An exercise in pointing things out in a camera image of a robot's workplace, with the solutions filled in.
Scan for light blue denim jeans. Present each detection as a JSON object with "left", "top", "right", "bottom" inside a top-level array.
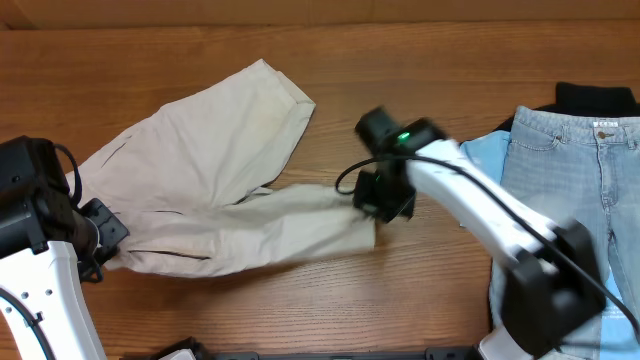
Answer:
[{"left": 488, "top": 104, "right": 640, "bottom": 360}]

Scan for light blue t-shirt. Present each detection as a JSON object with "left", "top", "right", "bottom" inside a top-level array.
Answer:
[{"left": 460, "top": 130, "right": 511, "bottom": 184}]

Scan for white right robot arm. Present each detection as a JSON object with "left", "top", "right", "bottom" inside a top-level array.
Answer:
[{"left": 353, "top": 107, "right": 605, "bottom": 359}]

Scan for black garment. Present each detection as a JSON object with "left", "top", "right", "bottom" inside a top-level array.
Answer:
[{"left": 494, "top": 81, "right": 640, "bottom": 132}]

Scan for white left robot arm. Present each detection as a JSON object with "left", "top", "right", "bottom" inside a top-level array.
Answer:
[{"left": 1, "top": 136, "right": 129, "bottom": 359}]

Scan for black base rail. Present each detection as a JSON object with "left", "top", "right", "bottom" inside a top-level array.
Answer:
[{"left": 121, "top": 337, "right": 482, "bottom": 360}]

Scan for beige cotton shorts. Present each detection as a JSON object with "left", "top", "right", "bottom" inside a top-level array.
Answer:
[{"left": 68, "top": 60, "right": 376, "bottom": 278}]

